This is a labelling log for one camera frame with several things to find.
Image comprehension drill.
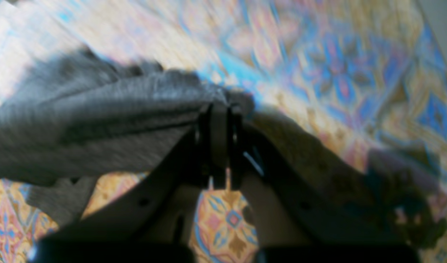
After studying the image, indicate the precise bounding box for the patterned tablecloth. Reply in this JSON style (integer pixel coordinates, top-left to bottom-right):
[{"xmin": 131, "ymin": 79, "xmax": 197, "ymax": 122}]
[{"xmin": 0, "ymin": 0, "xmax": 447, "ymax": 263}]

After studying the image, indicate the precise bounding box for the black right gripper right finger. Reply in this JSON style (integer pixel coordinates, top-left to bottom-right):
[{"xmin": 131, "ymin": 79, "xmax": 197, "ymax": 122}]
[{"xmin": 227, "ymin": 106, "xmax": 420, "ymax": 263}]

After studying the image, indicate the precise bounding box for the grey t-shirt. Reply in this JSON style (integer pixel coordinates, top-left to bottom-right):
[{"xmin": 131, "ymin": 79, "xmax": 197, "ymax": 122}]
[{"xmin": 0, "ymin": 50, "xmax": 255, "ymax": 226}]

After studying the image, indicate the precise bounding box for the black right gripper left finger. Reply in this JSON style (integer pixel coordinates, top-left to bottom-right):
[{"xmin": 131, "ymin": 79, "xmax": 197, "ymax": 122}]
[{"xmin": 28, "ymin": 104, "xmax": 224, "ymax": 263}]

